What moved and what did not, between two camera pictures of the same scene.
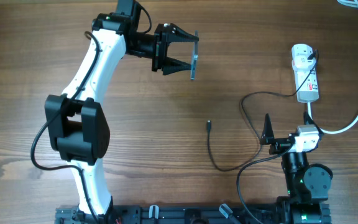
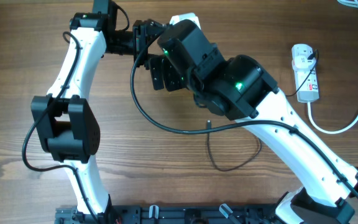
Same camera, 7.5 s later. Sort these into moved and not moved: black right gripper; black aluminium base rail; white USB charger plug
Moved: black right gripper
Not moved: black aluminium base rail; white USB charger plug
